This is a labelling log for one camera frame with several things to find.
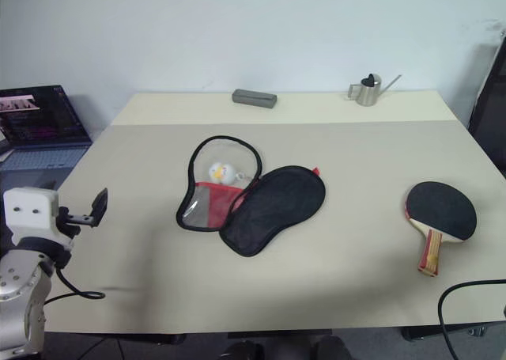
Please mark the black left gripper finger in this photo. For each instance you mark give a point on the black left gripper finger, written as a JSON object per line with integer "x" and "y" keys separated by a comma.
{"x": 100, "y": 205}

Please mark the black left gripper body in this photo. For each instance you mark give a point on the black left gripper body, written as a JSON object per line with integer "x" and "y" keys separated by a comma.
{"x": 81, "y": 220}

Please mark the black red paddle case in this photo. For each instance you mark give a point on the black red paddle case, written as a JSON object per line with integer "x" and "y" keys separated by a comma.
{"x": 273, "y": 213}

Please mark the table tennis paddle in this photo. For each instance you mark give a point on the table tennis paddle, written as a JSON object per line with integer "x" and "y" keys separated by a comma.
{"x": 440, "y": 209}

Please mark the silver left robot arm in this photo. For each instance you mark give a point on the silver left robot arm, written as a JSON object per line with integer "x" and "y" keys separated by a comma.
{"x": 16, "y": 281}

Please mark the open laptop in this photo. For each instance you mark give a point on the open laptop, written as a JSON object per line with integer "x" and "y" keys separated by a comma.
{"x": 37, "y": 118}

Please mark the grey rectangular block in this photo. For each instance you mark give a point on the grey rectangular block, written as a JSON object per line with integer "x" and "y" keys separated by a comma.
{"x": 254, "y": 98}

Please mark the metal watering can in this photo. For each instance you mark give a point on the metal watering can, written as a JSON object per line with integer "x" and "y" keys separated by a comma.
{"x": 368, "y": 93}

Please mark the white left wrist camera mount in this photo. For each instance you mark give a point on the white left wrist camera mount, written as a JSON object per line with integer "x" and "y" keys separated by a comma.
{"x": 29, "y": 211}

